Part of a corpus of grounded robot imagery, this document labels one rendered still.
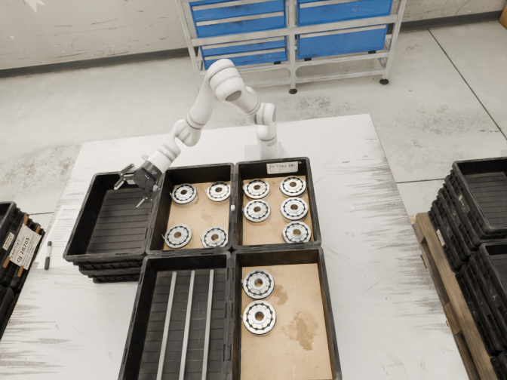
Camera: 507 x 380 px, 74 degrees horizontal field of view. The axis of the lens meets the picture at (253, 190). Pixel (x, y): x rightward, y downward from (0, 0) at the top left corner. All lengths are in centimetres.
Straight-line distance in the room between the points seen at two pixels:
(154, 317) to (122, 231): 39
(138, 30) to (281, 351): 353
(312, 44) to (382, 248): 204
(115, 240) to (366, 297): 97
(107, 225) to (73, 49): 312
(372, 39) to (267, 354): 262
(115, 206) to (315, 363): 98
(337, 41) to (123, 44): 228
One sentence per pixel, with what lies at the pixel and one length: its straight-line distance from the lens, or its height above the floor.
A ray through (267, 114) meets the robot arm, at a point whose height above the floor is 104.
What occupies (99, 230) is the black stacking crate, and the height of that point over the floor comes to 83.
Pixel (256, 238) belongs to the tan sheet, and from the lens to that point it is 126.
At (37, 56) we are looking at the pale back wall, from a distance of 462.
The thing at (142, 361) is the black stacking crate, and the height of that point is 83.
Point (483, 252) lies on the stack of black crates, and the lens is 182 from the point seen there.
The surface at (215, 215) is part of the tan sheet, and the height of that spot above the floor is 83.
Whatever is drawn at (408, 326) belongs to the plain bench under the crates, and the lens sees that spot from 132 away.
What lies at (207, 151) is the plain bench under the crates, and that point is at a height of 70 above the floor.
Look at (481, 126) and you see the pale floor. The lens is 318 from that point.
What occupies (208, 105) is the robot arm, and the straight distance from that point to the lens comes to 113.
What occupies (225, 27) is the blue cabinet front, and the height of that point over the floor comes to 66.
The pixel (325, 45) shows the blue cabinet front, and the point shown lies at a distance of 308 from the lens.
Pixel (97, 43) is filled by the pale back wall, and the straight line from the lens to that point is 425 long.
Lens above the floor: 192
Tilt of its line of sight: 51 degrees down
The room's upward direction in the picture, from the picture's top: 10 degrees counter-clockwise
